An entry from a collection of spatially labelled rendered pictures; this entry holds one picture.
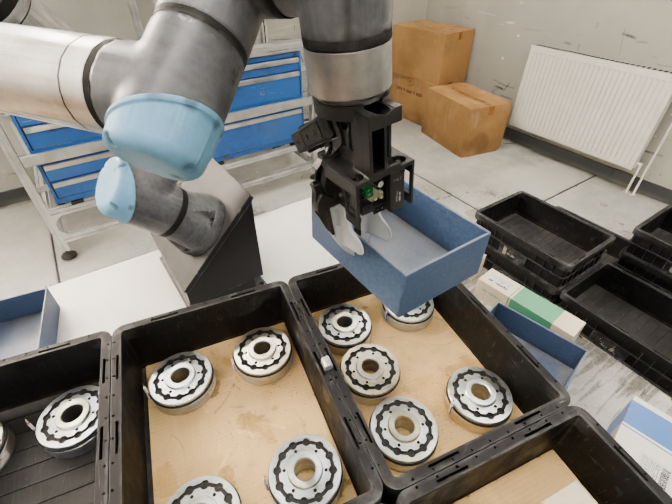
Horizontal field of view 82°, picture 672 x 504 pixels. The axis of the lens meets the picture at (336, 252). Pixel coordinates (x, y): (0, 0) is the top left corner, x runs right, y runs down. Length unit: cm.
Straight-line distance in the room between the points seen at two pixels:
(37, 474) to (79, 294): 56
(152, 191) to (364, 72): 59
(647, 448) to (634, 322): 91
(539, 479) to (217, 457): 47
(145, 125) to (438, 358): 62
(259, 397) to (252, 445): 8
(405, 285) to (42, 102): 37
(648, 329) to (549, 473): 109
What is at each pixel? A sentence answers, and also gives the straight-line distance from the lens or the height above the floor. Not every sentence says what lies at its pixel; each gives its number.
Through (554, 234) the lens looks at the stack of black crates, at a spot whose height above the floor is 49.
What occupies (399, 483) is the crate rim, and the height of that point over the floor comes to 93.
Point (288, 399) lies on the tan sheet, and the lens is 70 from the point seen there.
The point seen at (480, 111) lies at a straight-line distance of 336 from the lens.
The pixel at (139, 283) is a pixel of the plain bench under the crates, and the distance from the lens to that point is 118.
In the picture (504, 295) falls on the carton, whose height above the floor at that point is 76.
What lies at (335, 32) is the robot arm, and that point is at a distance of 33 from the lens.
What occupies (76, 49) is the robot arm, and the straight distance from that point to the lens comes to 37.
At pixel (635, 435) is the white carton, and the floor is 79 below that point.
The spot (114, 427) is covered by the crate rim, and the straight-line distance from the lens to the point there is 63.
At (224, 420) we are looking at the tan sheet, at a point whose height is 83.
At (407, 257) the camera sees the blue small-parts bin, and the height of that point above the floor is 107.
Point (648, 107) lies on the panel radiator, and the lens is 330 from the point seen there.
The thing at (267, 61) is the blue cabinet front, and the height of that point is 85.
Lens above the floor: 143
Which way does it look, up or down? 40 degrees down
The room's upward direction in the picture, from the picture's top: straight up
